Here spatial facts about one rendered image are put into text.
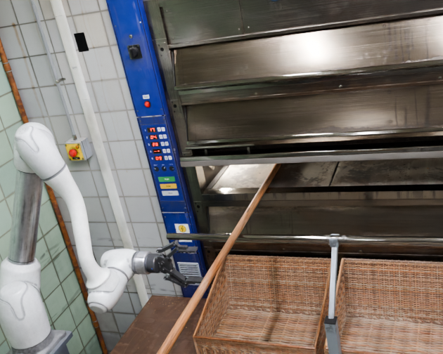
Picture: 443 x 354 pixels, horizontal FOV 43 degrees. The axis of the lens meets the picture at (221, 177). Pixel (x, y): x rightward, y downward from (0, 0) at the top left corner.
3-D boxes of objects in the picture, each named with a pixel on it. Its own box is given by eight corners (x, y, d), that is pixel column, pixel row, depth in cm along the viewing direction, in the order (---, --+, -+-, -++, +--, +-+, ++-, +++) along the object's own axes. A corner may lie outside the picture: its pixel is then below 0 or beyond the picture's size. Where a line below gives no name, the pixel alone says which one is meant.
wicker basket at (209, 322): (232, 298, 289) (222, 253, 278) (341, 305, 267) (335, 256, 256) (197, 364, 249) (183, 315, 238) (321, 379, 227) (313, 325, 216)
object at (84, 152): (76, 156, 285) (71, 138, 281) (93, 154, 281) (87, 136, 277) (68, 161, 279) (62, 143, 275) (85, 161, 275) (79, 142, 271)
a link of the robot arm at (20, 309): (10, 356, 201) (-11, 307, 193) (7, 329, 217) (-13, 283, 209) (54, 338, 206) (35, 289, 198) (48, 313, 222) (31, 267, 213)
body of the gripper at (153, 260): (152, 248, 218) (173, 248, 214) (157, 266, 221) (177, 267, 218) (143, 259, 212) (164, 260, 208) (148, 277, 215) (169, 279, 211)
